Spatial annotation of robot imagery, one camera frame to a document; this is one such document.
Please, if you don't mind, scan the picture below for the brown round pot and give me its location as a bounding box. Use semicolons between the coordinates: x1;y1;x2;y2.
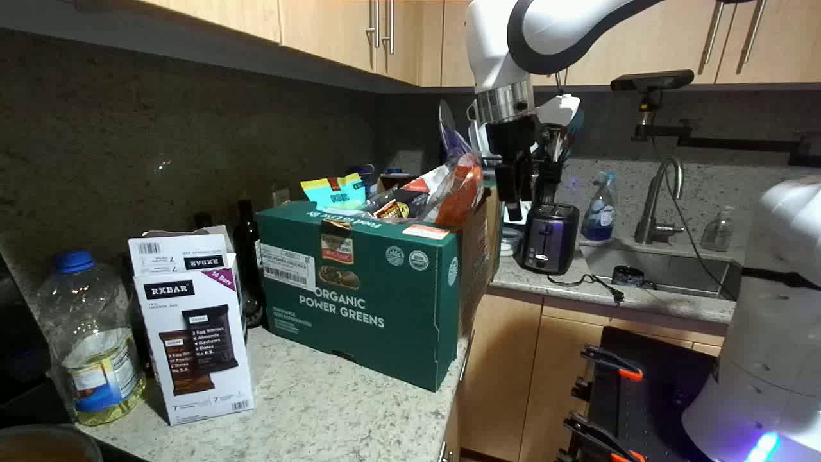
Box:
0;424;109;462

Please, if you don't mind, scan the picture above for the clear soap dispenser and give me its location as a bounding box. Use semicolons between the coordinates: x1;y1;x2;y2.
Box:
701;204;739;256

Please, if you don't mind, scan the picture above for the dark utensil holder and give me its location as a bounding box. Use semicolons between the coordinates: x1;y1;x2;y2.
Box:
530;124;587;207

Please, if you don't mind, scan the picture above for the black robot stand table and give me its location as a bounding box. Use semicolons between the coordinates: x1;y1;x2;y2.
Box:
567;324;723;462

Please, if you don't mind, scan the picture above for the wooden upper cabinet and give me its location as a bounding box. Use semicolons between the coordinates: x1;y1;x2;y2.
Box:
418;0;821;87
138;0;427;87

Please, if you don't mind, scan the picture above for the metal sink faucet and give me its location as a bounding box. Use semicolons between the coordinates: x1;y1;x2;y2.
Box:
634;154;687;248

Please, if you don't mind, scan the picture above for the wooden lower cabinet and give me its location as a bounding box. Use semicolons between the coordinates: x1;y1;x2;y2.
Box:
460;290;728;462

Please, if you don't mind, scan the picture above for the clear jug with blue cap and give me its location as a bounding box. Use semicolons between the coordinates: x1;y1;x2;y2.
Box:
34;248;146;428

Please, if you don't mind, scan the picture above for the small white appliance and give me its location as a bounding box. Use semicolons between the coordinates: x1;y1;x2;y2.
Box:
500;197;533;254

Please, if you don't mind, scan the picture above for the black toaster power cable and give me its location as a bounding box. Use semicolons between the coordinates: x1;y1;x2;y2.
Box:
545;269;628;309

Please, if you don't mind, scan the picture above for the black camera on stand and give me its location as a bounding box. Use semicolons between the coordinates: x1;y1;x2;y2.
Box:
609;69;698;146

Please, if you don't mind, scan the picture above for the blue spray bottle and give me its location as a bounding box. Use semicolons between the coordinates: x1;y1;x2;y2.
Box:
580;170;618;246

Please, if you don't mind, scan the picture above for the black orange clamp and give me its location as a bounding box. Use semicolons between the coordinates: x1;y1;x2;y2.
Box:
577;343;646;386
563;414;650;462

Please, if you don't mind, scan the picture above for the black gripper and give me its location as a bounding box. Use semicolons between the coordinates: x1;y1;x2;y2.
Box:
486;115;567;205

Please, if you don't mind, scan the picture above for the green brown produce cardboard box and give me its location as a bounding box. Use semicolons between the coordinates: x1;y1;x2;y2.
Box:
254;188;505;396

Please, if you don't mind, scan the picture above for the wooden cabinet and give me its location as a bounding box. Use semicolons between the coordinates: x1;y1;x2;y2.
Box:
418;0;821;87
460;290;728;462
138;0;427;87

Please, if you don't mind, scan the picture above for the kitchen sink basin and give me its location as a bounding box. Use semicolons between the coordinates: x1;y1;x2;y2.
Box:
587;239;744;304

